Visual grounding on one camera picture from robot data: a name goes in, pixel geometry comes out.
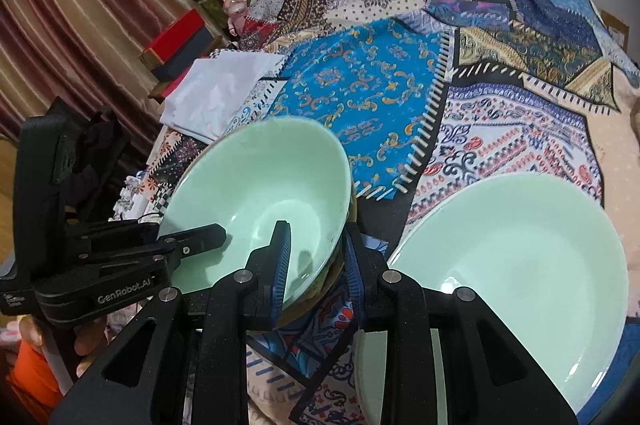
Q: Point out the cardboard box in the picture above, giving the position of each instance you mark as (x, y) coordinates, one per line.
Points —
(614, 27)

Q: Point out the green plate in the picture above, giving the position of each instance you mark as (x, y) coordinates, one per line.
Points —
(515, 285)

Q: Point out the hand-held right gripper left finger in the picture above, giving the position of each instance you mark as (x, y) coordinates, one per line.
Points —
(281, 270)

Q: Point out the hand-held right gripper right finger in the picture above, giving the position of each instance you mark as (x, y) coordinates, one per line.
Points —
(353, 277)

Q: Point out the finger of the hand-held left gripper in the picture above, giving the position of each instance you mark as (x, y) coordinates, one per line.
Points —
(200, 239)

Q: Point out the pink rabbit toy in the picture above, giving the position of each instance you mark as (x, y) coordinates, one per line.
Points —
(234, 7)

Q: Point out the green bowl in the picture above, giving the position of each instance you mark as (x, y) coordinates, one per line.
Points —
(255, 185)

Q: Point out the person's left hand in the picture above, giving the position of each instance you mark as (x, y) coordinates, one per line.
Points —
(87, 340)

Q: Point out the patchwork printed blanket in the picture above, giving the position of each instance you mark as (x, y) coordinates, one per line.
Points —
(385, 105)

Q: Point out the striped brown curtain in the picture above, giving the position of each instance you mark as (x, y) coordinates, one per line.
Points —
(85, 15)

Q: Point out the folded white cloth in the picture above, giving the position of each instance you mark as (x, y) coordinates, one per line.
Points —
(220, 90)

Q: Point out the dark grey box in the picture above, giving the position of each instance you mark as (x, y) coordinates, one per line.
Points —
(187, 55)

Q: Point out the large white plate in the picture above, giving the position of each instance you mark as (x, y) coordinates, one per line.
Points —
(370, 370)

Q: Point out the red box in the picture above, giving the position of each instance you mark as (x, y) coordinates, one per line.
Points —
(172, 37)

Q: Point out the person's left forearm orange sleeve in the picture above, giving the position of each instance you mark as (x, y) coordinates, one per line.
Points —
(32, 375)

